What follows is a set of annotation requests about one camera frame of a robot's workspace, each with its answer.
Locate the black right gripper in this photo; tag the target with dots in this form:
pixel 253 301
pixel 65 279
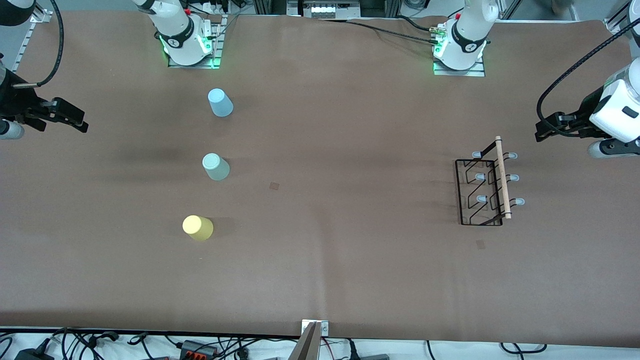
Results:
pixel 15 102

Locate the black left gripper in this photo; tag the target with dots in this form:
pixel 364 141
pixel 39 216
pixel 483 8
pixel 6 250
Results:
pixel 583 115

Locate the pale green plastic cup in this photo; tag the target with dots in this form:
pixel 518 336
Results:
pixel 216 167

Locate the yellow plastic cup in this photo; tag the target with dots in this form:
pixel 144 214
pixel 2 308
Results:
pixel 198 228

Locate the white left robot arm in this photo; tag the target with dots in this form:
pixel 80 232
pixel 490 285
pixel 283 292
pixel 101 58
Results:
pixel 467 35

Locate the light blue plastic cup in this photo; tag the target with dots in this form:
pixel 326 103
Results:
pixel 220 103

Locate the black power adapter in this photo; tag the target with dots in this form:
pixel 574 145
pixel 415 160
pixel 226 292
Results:
pixel 32 355

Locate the brown table mat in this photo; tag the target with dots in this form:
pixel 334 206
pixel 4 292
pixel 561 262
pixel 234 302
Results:
pixel 350 275

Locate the white terminal block unit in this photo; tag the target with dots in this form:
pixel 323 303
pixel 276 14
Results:
pixel 325 10

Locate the black box with orange connectors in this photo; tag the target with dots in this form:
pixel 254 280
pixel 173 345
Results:
pixel 199 349

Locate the aluminium frame rail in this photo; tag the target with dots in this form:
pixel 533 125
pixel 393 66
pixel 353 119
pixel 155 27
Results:
pixel 30 42
pixel 617 20

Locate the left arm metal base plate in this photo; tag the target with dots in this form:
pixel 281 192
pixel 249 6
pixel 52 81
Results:
pixel 459 72

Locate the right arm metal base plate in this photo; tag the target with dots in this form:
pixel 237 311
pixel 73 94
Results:
pixel 217 40

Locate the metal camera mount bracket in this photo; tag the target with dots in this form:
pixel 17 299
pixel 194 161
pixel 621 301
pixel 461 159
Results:
pixel 310 342

